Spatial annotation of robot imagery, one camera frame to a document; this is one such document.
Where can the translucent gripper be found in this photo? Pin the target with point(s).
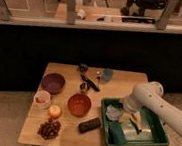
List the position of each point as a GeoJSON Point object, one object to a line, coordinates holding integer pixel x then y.
{"type": "Point", "coordinates": [124, 116]}

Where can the grey towel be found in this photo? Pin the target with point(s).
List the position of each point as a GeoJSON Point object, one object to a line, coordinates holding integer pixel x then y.
{"type": "Point", "coordinates": [113, 113]}

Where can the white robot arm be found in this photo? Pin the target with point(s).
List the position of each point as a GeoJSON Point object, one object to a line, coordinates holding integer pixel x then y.
{"type": "Point", "coordinates": [150, 95]}

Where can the blue plastic cup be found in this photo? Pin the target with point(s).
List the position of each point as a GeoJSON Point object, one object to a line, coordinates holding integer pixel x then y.
{"type": "Point", "coordinates": [107, 74]}

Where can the small metal cup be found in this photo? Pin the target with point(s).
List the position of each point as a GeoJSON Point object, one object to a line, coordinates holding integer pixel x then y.
{"type": "Point", "coordinates": [84, 87]}

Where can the banana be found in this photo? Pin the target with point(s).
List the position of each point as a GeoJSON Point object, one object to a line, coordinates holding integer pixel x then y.
{"type": "Point", "coordinates": [135, 118]}

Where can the green plastic tray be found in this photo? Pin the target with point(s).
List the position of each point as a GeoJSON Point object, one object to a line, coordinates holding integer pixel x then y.
{"type": "Point", "coordinates": [147, 118]}

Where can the clear plastic sheet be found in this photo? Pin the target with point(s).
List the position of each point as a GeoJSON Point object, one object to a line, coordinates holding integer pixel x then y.
{"type": "Point", "coordinates": [132, 133]}

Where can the dark green cloth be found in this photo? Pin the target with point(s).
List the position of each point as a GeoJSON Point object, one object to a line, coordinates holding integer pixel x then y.
{"type": "Point", "coordinates": [116, 134]}

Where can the dark brown rectangular block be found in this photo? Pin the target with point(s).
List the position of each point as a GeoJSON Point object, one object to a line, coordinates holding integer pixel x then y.
{"type": "Point", "coordinates": [89, 125]}

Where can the orange bowl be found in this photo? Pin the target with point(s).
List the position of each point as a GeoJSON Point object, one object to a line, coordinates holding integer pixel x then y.
{"type": "Point", "coordinates": [79, 104]}

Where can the metal spoon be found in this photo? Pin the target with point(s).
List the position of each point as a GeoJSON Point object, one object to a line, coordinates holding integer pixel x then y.
{"type": "Point", "coordinates": [98, 74]}

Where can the small dark round object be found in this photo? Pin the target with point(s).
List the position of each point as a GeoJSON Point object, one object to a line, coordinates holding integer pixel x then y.
{"type": "Point", "coordinates": [83, 67]}

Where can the apple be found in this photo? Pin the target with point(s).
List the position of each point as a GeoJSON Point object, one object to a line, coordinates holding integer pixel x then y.
{"type": "Point", "coordinates": [54, 111]}

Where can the bunch of red grapes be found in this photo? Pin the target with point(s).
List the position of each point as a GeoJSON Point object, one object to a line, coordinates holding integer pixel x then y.
{"type": "Point", "coordinates": [49, 129]}

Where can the purple bowl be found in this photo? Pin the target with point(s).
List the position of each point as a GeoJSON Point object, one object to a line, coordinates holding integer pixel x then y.
{"type": "Point", "coordinates": [53, 83]}

